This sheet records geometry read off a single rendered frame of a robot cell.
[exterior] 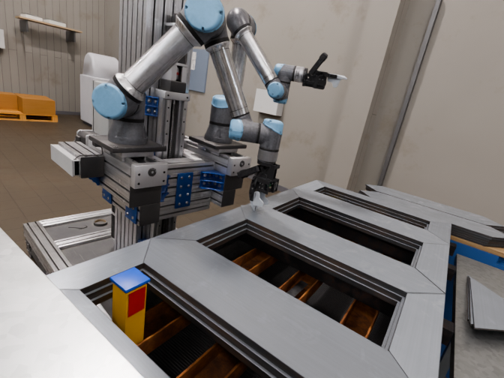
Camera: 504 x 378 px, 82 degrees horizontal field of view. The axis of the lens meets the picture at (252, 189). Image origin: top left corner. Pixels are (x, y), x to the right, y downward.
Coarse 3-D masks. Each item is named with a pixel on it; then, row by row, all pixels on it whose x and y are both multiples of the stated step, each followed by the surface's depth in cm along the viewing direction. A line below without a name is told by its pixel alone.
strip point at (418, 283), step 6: (414, 270) 94; (414, 276) 90; (420, 276) 91; (414, 282) 87; (420, 282) 87; (426, 282) 88; (408, 288) 83; (414, 288) 84; (420, 288) 84; (426, 288) 85; (432, 288) 85; (438, 288) 86
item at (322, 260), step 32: (320, 192) 167; (256, 224) 107; (352, 224) 131; (416, 224) 146; (320, 256) 94; (416, 256) 107; (96, 288) 64; (160, 288) 70; (384, 288) 84; (192, 320) 64; (256, 352) 56
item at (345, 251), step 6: (342, 240) 106; (348, 240) 107; (336, 246) 100; (342, 246) 101; (348, 246) 102; (354, 246) 103; (360, 246) 104; (330, 252) 96; (336, 252) 96; (342, 252) 97; (348, 252) 98; (354, 252) 98; (336, 258) 92; (342, 258) 93; (348, 258) 94; (354, 258) 94; (348, 264) 90
